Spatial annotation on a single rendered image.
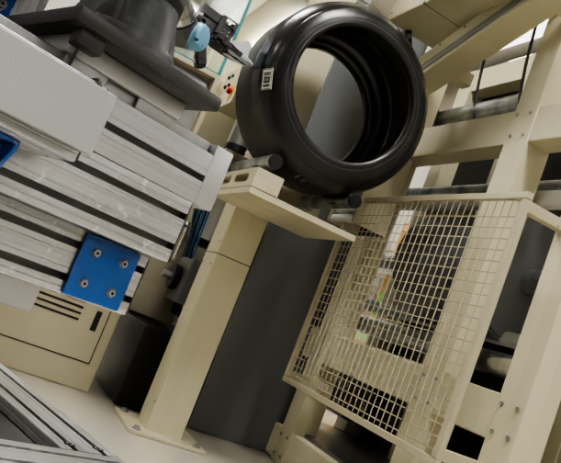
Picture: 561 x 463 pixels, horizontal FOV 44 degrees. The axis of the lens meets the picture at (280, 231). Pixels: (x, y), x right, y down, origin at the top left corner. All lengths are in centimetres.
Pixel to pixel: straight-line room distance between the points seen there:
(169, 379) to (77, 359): 42
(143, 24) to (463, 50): 162
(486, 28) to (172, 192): 156
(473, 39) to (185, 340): 134
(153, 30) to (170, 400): 160
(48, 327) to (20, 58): 192
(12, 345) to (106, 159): 174
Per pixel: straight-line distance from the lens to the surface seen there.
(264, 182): 197
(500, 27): 232
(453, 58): 244
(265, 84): 199
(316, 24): 207
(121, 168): 91
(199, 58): 203
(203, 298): 231
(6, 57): 71
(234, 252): 233
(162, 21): 94
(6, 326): 256
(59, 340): 258
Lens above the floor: 47
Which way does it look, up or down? 7 degrees up
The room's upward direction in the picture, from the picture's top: 22 degrees clockwise
